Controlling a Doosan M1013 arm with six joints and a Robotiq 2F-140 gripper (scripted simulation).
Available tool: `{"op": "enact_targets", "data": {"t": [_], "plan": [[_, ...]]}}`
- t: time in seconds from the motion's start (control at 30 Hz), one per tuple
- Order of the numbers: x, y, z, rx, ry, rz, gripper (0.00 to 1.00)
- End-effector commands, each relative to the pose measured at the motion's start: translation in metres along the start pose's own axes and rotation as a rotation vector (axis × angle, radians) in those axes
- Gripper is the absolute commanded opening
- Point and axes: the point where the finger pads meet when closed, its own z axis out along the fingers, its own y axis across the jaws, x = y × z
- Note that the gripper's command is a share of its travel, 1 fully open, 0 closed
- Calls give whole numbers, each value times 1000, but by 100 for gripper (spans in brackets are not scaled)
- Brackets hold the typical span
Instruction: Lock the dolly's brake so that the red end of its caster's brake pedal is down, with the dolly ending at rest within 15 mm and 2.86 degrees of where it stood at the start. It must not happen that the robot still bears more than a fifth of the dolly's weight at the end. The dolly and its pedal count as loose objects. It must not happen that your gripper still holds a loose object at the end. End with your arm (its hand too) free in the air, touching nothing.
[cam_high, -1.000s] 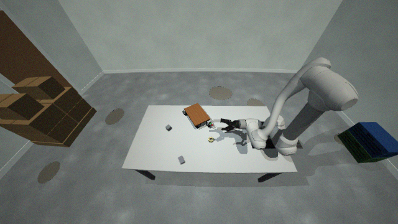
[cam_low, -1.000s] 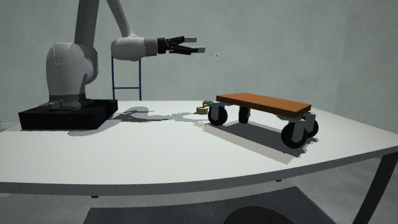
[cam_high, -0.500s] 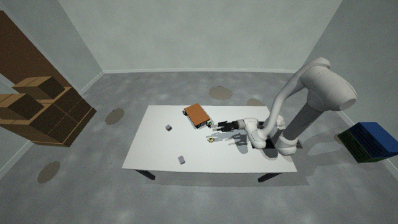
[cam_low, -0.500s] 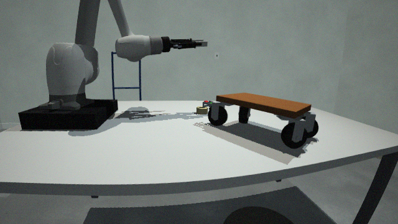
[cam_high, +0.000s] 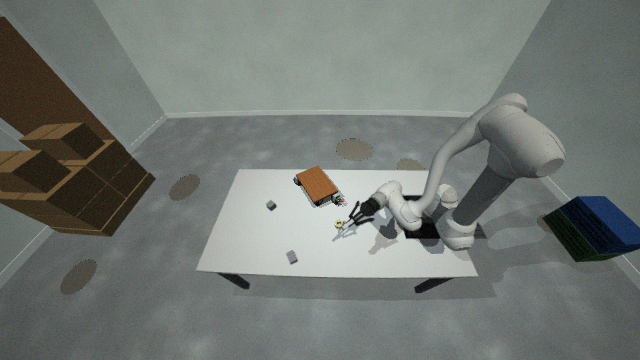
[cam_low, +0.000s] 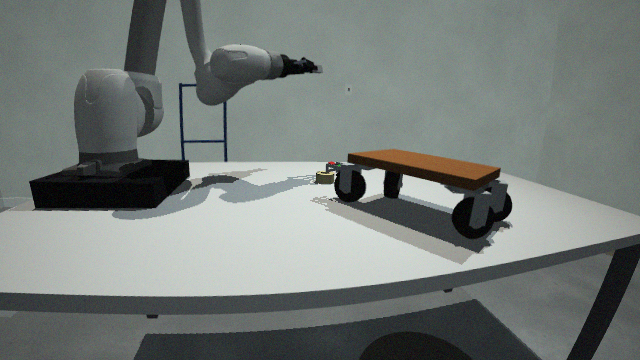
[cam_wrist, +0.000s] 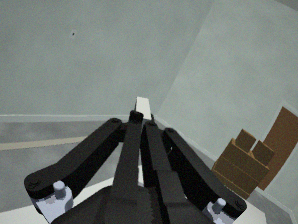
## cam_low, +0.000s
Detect beige roll of masking tape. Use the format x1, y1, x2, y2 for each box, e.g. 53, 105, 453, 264
316, 171, 334, 184

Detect brown wooden dolly with black caster wheels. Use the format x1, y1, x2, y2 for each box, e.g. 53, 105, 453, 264
326, 149, 512, 239

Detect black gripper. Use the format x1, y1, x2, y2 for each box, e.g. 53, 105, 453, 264
278, 54, 323, 78

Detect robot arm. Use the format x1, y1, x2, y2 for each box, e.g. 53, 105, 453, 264
62, 0, 283, 177

